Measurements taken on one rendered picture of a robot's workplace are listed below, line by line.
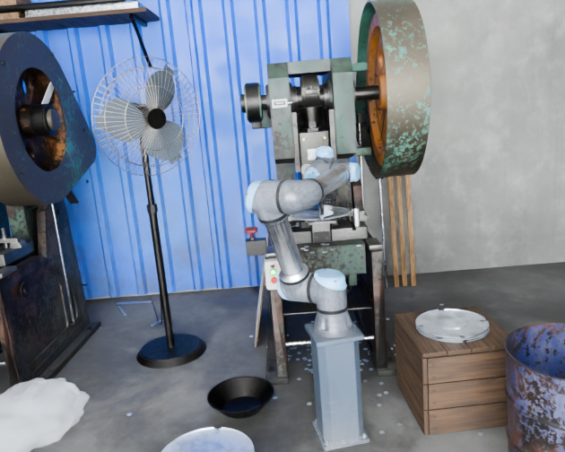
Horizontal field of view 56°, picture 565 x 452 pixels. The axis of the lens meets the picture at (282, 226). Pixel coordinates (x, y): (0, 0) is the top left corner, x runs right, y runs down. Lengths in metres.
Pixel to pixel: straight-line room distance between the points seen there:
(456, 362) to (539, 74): 2.53
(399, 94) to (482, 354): 1.08
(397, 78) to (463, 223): 2.02
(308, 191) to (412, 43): 0.87
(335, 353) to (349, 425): 0.31
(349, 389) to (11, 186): 1.71
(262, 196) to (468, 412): 1.18
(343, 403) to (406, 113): 1.19
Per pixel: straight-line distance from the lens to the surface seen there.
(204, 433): 1.84
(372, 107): 2.97
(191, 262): 3.96
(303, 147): 2.57
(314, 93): 2.55
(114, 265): 4.11
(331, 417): 2.17
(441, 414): 2.28
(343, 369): 2.08
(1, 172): 2.62
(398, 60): 2.31
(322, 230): 2.54
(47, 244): 3.25
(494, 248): 4.24
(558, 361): 2.19
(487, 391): 2.30
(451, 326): 2.30
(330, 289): 1.97
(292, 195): 1.75
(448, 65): 3.98
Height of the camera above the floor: 1.31
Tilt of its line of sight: 13 degrees down
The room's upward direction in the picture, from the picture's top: 5 degrees counter-clockwise
